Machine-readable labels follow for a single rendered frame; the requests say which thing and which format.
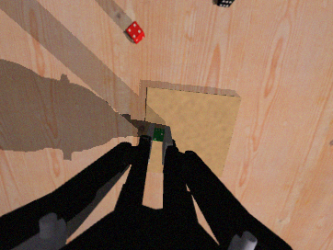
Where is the tan flat mat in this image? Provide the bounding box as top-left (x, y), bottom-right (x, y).
top-left (144, 87), bottom-right (242, 177)

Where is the green die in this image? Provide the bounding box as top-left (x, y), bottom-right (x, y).
top-left (153, 128), bottom-right (165, 142)

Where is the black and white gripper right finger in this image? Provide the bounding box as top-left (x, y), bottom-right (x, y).
top-left (162, 126), bottom-right (293, 250)

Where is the red die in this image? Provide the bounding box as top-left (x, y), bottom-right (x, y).
top-left (126, 21), bottom-right (144, 44)

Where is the black die with white pips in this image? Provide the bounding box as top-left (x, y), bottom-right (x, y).
top-left (217, 0), bottom-right (235, 7)

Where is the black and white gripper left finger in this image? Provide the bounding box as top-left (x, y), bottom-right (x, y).
top-left (0, 124), bottom-right (155, 250)

